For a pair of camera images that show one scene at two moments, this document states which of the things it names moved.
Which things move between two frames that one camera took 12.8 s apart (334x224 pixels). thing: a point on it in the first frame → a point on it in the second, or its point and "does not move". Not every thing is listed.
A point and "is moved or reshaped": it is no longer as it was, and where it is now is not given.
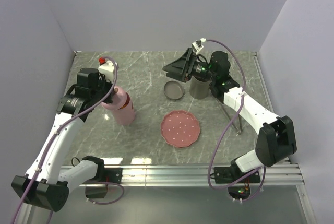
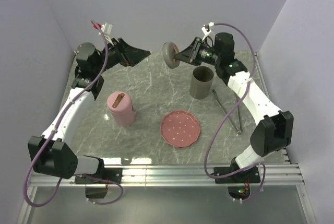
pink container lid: (119, 98) is moved or reshaped
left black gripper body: (105, 87) → (114, 56)
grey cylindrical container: (199, 89) does not move
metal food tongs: (239, 131) does not move
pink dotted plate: (179, 129) does not move
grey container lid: (173, 90) → (169, 49)
